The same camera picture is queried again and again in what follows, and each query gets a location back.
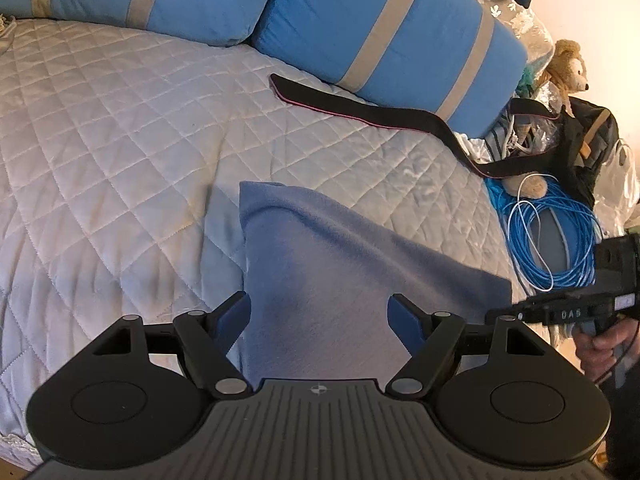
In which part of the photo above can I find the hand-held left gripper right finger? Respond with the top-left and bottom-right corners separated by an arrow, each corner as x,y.
386,293 -> 549,401

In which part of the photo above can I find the black belt with pink edge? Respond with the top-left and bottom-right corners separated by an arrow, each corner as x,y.
269,73 -> 567,179

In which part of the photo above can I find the floral lace cloth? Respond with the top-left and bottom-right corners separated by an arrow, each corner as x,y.
434,0 -> 557,77

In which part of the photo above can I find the white quilted bedspread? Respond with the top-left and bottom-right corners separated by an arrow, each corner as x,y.
0,16 -> 532,467

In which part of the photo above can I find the beige teddy bear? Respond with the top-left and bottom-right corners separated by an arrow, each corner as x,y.
536,39 -> 591,117

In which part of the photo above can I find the blue coiled cable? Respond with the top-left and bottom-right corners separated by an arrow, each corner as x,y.
486,174 -> 602,292

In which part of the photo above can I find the light blue fleece garment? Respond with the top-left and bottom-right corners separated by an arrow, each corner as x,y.
238,180 -> 514,392

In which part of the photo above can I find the person's right forearm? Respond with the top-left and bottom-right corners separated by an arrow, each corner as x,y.
597,360 -> 640,478

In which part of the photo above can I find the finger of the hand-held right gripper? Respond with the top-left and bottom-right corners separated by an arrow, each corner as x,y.
484,300 -> 547,326

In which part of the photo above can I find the person's right hand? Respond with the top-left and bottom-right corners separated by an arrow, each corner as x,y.
574,319 -> 640,387

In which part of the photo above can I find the clear plastic bag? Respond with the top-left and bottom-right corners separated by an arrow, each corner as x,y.
594,139 -> 640,233

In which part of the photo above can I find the black bag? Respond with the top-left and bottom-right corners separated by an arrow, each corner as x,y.
559,96 -> 622,208

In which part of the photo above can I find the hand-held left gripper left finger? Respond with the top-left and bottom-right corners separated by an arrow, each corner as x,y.
91,291 -> 254,401

